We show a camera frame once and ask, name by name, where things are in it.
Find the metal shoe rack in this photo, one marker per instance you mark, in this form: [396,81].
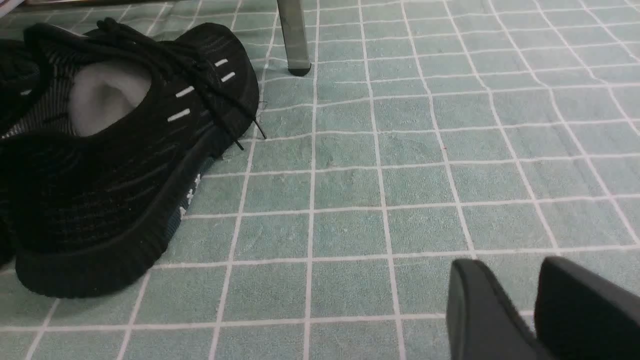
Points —
[293,27]

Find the black knit sneaker right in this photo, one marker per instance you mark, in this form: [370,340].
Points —
[110,146]

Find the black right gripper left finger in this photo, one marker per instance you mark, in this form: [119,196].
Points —
[481,320]

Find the green grid tablecloth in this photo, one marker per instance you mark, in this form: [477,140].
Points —
[427,130]

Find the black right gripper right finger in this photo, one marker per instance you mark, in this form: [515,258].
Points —
[579,315]

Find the black knit sneaker left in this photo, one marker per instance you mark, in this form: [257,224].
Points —
[19,74]

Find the black knit sneaker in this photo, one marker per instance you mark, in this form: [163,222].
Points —
[19,74]
[110,146]

